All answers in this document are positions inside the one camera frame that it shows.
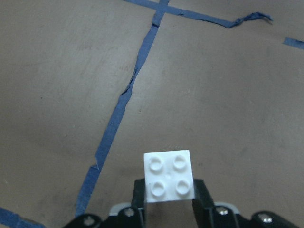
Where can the white block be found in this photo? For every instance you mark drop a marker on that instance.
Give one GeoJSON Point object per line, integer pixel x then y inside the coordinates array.
{"type": "Point", "coordinates": [168, 176]}

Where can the brown paper table cover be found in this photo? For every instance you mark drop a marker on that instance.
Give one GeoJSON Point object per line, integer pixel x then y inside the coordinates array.
{"type": "Point", "coordinates": [233, 97]}

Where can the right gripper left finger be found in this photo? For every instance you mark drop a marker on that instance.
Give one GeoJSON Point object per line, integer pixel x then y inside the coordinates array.
{"type": "Point", "coordinates": [138, 204]}

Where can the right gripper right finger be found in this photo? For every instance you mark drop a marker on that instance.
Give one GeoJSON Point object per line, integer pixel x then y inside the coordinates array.
{"type": "Point", "coordinates": [202, 204]}

